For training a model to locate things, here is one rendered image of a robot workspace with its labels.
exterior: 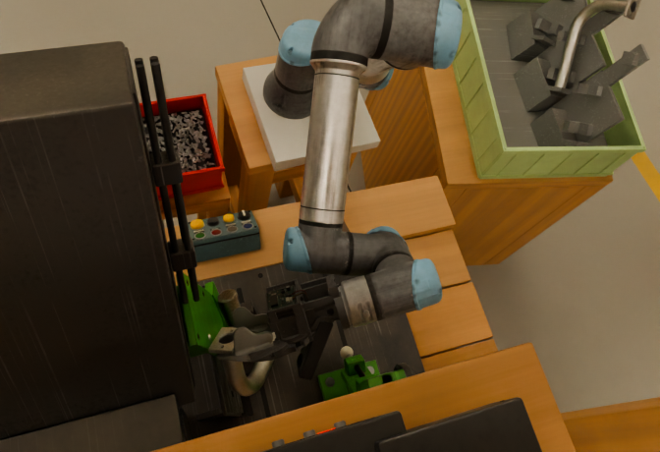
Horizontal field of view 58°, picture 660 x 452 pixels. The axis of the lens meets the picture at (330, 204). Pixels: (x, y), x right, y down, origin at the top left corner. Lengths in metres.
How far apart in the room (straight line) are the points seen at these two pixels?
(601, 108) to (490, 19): 0.48
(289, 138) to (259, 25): 1.43
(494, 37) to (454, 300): 0.86
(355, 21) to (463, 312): 0.76
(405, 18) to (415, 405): 0.60
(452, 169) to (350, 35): 0.80
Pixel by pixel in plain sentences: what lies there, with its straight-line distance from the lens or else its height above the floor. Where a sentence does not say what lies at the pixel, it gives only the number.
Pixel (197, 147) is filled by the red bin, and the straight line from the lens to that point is 1.49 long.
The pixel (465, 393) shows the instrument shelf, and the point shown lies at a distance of 0.69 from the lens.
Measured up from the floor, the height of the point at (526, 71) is 0.89.
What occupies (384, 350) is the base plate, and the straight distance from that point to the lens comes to 1.35.
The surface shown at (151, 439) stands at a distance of 0.94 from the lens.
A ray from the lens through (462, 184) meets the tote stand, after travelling 1.68.
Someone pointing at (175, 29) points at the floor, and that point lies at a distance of 2.83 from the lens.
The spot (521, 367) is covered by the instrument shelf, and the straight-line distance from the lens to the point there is 0.73.
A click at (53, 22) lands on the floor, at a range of 2.91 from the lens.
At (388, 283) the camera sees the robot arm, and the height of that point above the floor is 1.32.
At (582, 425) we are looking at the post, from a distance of 1.11.
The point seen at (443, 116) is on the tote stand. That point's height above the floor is 0.79.
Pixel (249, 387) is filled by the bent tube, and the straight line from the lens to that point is 1.05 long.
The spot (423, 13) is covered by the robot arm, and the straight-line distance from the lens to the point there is 1.01.
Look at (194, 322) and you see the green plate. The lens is 0.94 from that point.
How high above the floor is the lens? 2.18
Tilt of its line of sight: 64 degrees down
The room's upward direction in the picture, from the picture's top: 23 degrees clockwise
